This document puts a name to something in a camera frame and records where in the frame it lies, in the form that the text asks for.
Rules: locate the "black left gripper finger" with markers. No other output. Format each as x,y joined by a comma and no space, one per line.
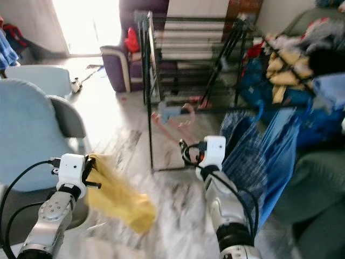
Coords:
86,165
91,164

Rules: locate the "red cushion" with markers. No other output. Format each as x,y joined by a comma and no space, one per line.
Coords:
132,40

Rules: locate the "light blue plastic chair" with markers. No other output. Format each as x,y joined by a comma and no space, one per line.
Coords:
43,80

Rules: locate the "bright glass door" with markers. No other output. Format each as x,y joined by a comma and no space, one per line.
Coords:
86,27

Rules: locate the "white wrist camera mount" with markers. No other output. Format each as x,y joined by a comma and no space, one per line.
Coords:
214,150
73,170

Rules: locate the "black metal drying rack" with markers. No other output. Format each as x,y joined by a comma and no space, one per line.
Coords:
143,18

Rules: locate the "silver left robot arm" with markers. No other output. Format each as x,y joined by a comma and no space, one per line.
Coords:
51,213

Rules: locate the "yellow cloth pile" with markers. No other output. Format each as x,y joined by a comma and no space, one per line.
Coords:
285,73

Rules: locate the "yellow printed shirt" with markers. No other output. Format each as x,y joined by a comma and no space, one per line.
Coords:
121,202

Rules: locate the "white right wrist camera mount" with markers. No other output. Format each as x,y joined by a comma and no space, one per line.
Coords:
214,150

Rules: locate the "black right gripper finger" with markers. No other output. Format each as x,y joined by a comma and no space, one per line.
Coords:
184,150

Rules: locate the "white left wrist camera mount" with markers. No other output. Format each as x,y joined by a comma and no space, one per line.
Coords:
73,170

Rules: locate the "purple armchair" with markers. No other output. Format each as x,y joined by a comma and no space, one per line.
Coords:
116,70

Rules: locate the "plain blue shirt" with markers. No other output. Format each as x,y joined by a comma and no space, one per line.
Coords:
283,156

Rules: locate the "blue hanging garment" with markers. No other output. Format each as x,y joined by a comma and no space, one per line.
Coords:
8,48

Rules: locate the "blue plaid shirt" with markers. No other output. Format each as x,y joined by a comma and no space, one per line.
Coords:
242,156

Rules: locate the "grey white folding chair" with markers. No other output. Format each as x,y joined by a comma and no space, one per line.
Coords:
70,116

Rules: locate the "dark green leather sofa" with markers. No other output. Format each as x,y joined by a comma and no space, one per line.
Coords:
318,205

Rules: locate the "light blue folded cloth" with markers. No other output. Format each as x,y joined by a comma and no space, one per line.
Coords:
329,91

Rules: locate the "light blue cushion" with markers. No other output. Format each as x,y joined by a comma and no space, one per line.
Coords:
29,135

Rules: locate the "red bag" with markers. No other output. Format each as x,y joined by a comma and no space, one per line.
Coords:
15,36

